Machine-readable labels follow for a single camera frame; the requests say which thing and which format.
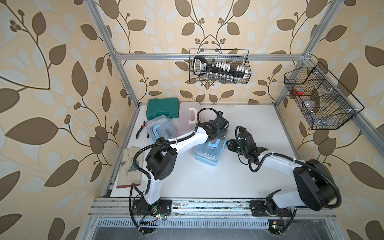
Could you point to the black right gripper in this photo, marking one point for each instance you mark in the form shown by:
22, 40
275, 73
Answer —
232, 143

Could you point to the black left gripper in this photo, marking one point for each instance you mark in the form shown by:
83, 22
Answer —
223, 134

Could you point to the light blue toolbox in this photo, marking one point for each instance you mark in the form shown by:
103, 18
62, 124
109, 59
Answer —
210, 152

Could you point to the pink toolbox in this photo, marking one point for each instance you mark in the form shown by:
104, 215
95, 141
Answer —
187, 117

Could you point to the blue clear-lid toolbox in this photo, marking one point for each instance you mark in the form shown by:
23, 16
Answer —
160, 127

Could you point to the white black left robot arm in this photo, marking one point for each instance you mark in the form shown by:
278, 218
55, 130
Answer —
157, 161

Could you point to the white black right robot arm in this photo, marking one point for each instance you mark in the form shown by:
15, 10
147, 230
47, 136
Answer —
315, 189

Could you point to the green plastic tool case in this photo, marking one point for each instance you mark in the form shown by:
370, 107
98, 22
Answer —
163, 107

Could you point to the black socket wrench set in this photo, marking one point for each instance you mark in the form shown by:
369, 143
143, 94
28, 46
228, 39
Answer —
202, 66

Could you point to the orange black cutting pliers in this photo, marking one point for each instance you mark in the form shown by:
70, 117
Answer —
141, 129

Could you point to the red tape roll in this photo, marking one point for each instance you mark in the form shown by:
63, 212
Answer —
299, 91

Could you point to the beige work glove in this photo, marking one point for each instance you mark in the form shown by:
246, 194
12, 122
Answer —
128, 173

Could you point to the black wire basket centre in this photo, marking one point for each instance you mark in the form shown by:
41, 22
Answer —
235, 57

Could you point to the black wire basket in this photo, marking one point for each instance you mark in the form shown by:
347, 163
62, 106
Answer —
328, 103
235, 57

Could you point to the black wire basket right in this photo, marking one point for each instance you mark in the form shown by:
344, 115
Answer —
328, 103

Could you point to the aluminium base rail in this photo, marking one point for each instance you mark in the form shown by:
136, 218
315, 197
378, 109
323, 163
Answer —
197, 214

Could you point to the aluminium frame post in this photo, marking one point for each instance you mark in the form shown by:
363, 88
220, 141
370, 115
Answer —
92, 8

